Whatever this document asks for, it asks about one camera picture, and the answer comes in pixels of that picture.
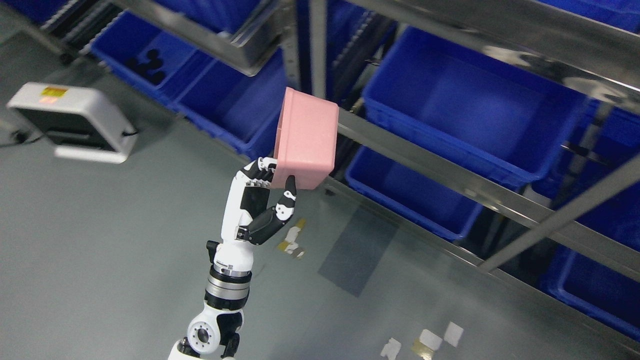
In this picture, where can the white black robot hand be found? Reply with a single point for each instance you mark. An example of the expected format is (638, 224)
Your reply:
(248, 221)

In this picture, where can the pink plastic storage box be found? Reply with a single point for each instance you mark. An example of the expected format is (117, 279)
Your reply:
(306, 140)

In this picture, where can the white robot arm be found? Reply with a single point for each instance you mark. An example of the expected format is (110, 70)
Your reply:
(226, 294)

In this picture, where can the left blue shelf bin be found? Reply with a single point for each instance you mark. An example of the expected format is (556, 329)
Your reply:
(239, 110)

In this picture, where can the lower blue shelf bin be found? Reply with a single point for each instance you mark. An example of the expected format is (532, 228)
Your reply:
(419, 199)

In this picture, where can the large blue shelf bin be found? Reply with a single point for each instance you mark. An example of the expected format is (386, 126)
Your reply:
(492, 118)

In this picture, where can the far left blue bin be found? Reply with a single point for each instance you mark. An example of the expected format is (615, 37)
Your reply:
(149, 59)

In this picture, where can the white grey floor device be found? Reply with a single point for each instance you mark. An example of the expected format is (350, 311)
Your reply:
(81, 123)

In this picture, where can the bottom right blue bin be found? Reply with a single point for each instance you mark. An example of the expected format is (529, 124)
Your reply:
(594, 289)

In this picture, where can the metal shelf rack frame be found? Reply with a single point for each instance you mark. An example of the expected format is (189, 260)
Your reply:
(582, 48)

